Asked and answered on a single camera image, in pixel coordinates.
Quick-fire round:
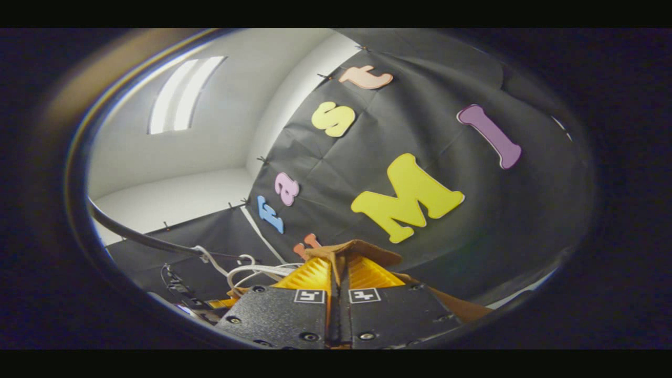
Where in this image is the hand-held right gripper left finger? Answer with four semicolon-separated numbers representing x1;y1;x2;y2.
215;257;333;350

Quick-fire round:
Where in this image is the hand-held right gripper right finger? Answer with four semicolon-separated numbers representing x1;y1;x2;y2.
339;255;465;350

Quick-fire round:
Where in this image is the brown button-up shirt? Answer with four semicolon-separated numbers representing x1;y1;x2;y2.
303;239;494;323

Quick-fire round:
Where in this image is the black metal clothes rack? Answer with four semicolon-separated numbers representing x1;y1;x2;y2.
88;198;247;261

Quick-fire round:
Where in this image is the ceiling light panel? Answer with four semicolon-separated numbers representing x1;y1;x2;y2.
149;56;227;135

